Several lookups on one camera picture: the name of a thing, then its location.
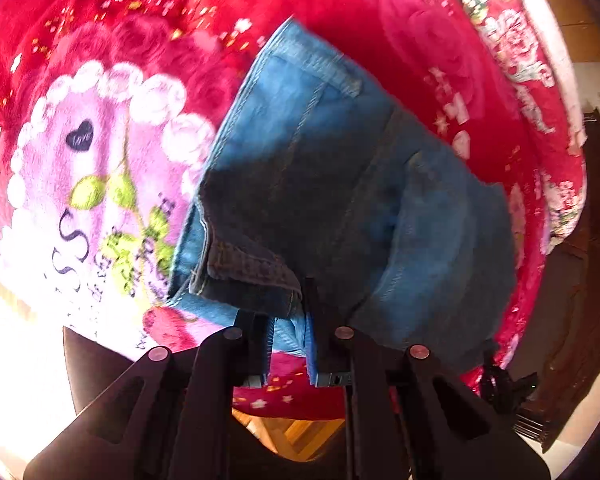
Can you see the blue denim pants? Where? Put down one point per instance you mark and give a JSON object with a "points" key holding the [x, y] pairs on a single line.
{"points": [[330, 200]]}

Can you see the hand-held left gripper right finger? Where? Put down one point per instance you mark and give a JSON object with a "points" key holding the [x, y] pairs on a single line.
{"points": [[314, 345]]}

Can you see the dark brown garment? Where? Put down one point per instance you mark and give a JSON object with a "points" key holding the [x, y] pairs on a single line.
{"points": [[570, 280]]}

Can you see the black tripod stand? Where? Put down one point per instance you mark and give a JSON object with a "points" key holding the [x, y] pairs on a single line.
{"points": [[505, 385]]}

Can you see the red floral printed blanket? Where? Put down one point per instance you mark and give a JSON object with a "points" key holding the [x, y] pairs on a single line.
{"points": [[105, 125]]}

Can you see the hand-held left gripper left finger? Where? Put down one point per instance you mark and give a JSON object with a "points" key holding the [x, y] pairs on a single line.
{"points": [[260, 347]]}

